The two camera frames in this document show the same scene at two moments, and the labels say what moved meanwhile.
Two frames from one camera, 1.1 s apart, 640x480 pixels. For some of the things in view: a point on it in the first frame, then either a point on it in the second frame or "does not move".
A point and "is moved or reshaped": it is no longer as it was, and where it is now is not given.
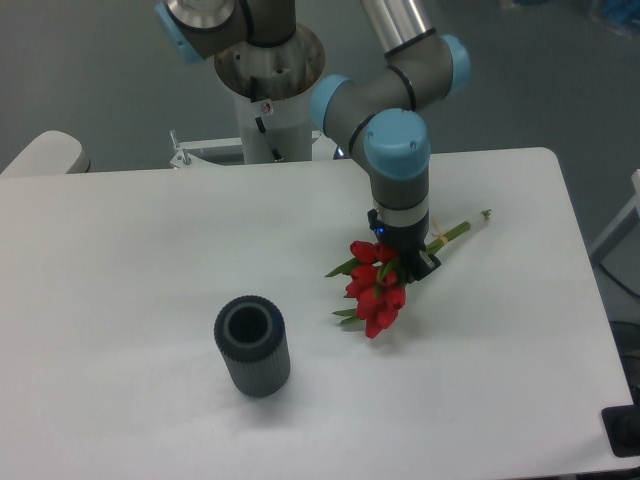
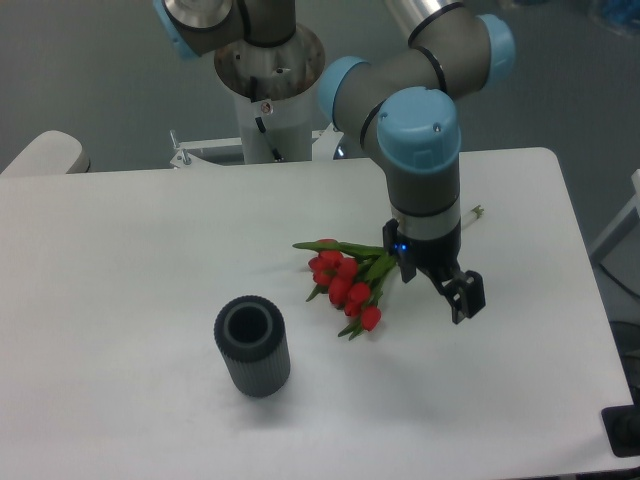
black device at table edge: (621, 425) does not move
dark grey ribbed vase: (253, 333) does not move
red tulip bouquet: (378, 279) is moved or reshaped
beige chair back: (53, 153) does not move
